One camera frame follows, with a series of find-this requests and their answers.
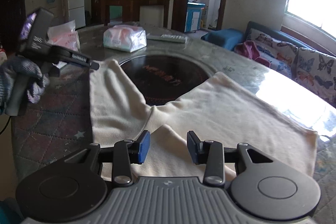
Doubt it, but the cream knit sweater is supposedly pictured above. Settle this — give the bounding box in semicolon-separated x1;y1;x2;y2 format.
89;59;317;177

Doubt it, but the gloved left hand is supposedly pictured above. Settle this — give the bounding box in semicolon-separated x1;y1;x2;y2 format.
1;56;50;115

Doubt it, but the pink tissue pack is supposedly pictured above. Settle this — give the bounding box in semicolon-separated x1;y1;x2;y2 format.
103;24;147;53
47;20;80;52

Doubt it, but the white refrigerator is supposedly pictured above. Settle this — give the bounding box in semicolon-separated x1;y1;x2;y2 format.
66;0;86;28

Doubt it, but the black round induction cooktop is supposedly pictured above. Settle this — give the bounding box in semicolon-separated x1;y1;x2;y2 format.
120;55;209;106

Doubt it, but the magenta cloth on sofa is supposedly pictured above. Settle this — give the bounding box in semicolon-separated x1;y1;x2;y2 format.
234;40;270;68

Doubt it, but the blue corner sofa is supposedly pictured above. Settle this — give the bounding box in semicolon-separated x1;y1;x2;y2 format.
200;20;336;75

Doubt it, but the grey remote control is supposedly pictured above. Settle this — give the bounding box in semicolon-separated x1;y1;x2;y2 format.
147;34;188;44

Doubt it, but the butterfly cushion left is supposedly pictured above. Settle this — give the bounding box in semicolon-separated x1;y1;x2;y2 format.
247;28;298;79

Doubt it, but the butterfly cushion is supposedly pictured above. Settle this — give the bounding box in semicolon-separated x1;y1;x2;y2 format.
247;28;298;79
295;48;336;107

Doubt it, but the blue white small cabinet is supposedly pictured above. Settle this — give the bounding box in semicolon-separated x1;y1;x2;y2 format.
185;2;206;32

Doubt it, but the butterfly cushion right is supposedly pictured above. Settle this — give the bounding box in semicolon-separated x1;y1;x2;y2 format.
295;48;336;107

